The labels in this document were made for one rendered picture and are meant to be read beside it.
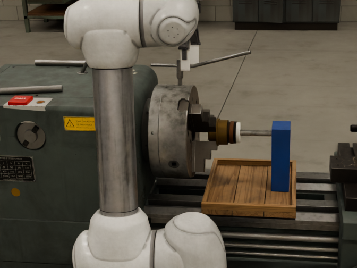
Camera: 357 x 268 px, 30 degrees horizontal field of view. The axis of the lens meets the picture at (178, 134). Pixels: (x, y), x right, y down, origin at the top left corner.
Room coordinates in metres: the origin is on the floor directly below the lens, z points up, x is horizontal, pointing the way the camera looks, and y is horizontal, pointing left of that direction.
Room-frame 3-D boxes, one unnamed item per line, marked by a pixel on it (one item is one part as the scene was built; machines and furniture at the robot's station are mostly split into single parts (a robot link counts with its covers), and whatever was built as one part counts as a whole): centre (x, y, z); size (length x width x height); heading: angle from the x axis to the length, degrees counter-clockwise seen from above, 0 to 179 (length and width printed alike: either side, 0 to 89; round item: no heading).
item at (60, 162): (2.14, 0.40, 1.06); 0.59 x 0.48 x 0.39; 80
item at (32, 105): (1.95, 0.46, 1.23); 0.13 x 0.08 x 0.06; 80
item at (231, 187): (2.05, -0.24, 0.89); 0.36 x 0.30 x 0.04; 170
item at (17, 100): (1.95, 0.48, 1.26); 0.06 x 0.06 x 0.02; 80
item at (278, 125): (2.03, -0.34, 1.00); 0.08 x 0.06 x 0.23; 170
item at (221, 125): (2.06, -0.15, 1.08); 0.09 x 0.09 x 0.09; 80
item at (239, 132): (2.04, -0.26, 1.08); 0.13 x 0.07 x 0.07; 80
